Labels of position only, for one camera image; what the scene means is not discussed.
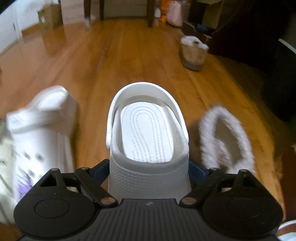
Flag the pale flat box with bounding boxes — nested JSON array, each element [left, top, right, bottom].
[[60, 0, 85, 24]]

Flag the tall cardboard box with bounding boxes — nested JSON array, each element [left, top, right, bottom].
[[203, 0, 223, 32]]

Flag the white clog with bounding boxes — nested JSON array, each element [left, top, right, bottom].
[[106, 82, 189, 200], [5, 85, 78, 204]]

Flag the dark wooden cabinet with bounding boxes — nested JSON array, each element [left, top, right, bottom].
[[209, 0, 281, 63]]

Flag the white door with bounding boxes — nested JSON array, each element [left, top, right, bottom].
[[0, 6, 23, 56]]

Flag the dark wooden furniture leg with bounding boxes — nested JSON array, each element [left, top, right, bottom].
[[99, 0, 106, 21]]

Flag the closed cardboard box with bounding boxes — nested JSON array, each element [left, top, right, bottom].
[[36, 3, 63, 29]]

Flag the open cardboard box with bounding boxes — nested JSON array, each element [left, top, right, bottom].
[[181, 20, 214, 44]]

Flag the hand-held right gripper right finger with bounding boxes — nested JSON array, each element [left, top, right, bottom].
[[180, 160, 265, 207]]

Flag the pink bag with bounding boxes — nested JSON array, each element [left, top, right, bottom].
[[166, 1, 185, 28]]

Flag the wooden leg with fuzzy cap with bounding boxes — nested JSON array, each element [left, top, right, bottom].
[[84, 0, 93, 28]]

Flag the orange bag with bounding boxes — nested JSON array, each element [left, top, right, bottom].
[[159, 0, 172, 23]]

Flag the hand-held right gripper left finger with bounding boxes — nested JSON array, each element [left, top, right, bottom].
[[33, 159, 118, 207]]

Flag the tan fur-lined boot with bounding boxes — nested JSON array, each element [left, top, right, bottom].
[[180, 35, 210, 71], [198, 105, 257, 193]]

